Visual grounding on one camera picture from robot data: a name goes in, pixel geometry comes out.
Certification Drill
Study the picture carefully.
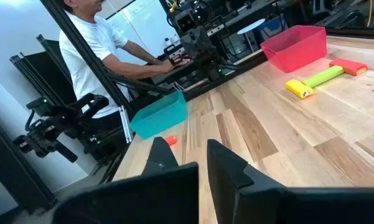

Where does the green block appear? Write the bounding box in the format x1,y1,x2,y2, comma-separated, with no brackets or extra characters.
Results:
301,65,345,89

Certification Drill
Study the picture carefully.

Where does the silver frame bracket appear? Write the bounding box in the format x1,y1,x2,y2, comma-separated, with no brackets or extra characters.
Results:
119,105,134,144

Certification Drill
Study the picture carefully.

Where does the white round side table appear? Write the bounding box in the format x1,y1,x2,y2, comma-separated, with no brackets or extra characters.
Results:
236,17,267,53

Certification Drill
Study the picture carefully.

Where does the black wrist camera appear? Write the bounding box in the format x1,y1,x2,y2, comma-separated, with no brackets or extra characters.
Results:
173,9,197,35

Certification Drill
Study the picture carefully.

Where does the person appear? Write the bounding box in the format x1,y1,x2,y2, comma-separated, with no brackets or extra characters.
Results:
58,0,190,121

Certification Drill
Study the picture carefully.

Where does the black folding panel stand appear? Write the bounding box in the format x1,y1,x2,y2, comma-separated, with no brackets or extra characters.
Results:
9,33,78,108

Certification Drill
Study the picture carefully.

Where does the black frame post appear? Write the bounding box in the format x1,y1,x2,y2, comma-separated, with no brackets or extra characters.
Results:
0,113,58,215

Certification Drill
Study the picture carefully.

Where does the red plastic bin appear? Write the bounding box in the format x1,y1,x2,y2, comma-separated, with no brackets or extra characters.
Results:
260,24,328,74

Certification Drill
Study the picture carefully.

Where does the red block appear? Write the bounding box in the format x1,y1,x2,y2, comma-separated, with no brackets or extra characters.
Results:
329,58,368,77

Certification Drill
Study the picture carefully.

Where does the blue box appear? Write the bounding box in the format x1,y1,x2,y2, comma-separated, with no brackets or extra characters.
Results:
257,15,289,41

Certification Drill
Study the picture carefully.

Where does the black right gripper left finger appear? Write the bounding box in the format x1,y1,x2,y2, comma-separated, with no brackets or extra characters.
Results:
52,136,199,224

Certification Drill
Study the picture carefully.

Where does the yellow block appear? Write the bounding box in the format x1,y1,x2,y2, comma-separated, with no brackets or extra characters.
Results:
285,78,314,100

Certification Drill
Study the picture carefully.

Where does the small orange-red block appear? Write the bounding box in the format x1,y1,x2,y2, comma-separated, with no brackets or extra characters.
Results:
164,134,178,146

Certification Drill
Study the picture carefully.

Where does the black diagonal frame strut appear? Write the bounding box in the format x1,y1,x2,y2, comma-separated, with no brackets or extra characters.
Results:
39,0,137,119

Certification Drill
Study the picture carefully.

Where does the black table edge rail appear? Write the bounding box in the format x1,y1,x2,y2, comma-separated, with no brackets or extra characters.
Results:
98,49,270,185

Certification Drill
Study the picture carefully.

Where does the teal plastic bin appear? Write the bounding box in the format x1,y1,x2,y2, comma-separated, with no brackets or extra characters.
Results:
129,90,189,140

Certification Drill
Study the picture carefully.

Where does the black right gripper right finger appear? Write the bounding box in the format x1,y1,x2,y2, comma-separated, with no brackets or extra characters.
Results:
207,139,374,224

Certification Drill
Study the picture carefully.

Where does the yellow cable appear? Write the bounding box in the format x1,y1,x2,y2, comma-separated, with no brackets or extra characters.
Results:
366,0,374,28

